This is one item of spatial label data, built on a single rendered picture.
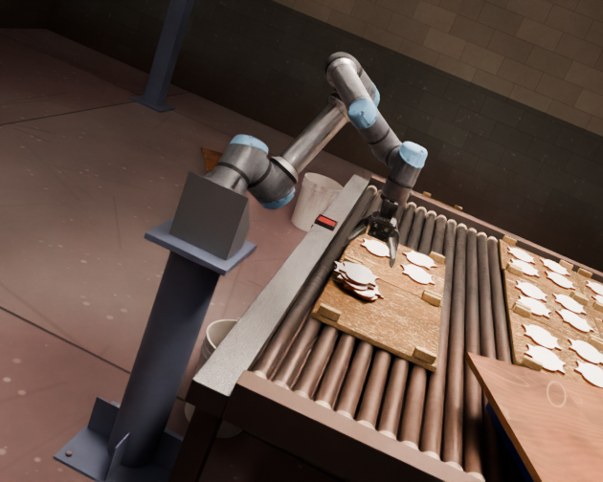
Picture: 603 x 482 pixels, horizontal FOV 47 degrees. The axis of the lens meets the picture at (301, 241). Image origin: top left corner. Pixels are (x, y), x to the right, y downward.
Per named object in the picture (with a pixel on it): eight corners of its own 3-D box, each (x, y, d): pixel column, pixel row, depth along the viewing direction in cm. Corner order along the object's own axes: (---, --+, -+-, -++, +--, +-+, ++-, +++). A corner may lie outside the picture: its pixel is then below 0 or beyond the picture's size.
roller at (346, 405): (322, 438, 143) (331, 419, 141) (404, 208, 324) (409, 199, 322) (344, 448, 142) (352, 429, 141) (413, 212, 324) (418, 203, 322)
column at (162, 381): (52, 458, 228) (119, 229, 197) (112, 403, 263) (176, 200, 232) (152, 512, 223) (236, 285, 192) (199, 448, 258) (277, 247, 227)
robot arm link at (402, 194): (389, 174, 192) (415, 186, 191) (382, 189, 194) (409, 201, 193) (385, 180, 185) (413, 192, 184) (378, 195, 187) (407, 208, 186)
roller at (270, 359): (235, 397, 145) (243, 378, 143) (366, 191, 326) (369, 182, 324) (256, 406, 144) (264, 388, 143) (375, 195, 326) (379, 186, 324)
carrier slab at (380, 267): (337, 265, 219) (339, 260, 218) (356, 230, 257) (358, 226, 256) (439, 310, 215) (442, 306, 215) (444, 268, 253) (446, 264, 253)
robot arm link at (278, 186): (234, 179, 222) (347, 58, 226) (260, 208, 230) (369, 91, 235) (249, 190, 212) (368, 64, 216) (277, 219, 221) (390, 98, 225)
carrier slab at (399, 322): (309, 317, 180) (312, 311, 179) (336, 265, 218) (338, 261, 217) (434, 372, 177) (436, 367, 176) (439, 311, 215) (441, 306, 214)
